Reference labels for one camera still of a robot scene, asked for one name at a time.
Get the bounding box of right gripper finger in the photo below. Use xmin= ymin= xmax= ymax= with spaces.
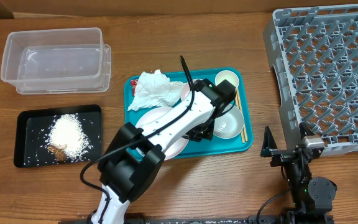
xmin=260 ymin=126 xmax=275 ymax=157
xmin=299 ymin=122 xmax=314 ymax=139

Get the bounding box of grey-green bowl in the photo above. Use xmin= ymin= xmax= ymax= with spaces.
xmin=213 ymin=104 xmax=244 ymax=139

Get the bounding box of large white plate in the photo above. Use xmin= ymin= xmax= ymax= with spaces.
xmin=135 ymin=107 xmax=189 ymax=160

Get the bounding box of large white paper napkin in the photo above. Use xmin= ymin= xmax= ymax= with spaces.
xmin=127 ymin=70 xmax=185 ymax=111

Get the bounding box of red snack wrapper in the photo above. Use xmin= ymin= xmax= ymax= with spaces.
xmin=130 ymin=79 xmax=139 ymax=96

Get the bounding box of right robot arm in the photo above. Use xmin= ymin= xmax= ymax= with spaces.
xmin=255 ymin=123 xmax=337 ymax=224

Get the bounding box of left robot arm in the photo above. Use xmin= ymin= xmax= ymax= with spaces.
xmin=87 ymin=79 xmax=236 ymax=223

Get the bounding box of teal serving tray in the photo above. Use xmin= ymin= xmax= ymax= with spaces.
xmin=124 ymin=67 xmax=254 ymax=159

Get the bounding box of wooden chopstick outer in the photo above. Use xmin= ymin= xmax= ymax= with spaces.
xmin=236 ymin=87 xmax=249 ymax=142

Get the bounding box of wooden chopstick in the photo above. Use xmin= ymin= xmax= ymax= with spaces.
xmin=235 ymin=90 xmax=247 ymax=143
xmin=236 ymin=87 xmax=249 ymax=142

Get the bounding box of wooden chopstick inner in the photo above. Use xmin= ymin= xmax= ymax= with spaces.
xmin=235 ymin=90 xmax=247 ymax=143

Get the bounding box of pink bowl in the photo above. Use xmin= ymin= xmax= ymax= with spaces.
xmin=180 ymin=83 xmax=190 ymax=101

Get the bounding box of white paper cup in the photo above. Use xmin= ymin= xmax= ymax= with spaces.
xmin=215 ymin=70 xmax=239 ymax=90

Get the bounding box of grey dish rack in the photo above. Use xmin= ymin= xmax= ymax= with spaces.
xmin=264 ymin=4 xmax=358 ymax=156

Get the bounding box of pile of white rice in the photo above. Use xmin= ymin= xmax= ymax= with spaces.
xmin=46 ymin=114 xmax=93 ymax=161

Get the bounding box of black tray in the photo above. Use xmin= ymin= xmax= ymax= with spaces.
xmin=14 ymin=105 xmax=102 ymax=168

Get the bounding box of brown food scrap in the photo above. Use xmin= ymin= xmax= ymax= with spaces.
xmin=47 ymin=145 xmax=67 ymax=162

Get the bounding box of clear plastic bin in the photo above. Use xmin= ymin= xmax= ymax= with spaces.
xmin=1 ymin=27 xmax=112 ymax=95

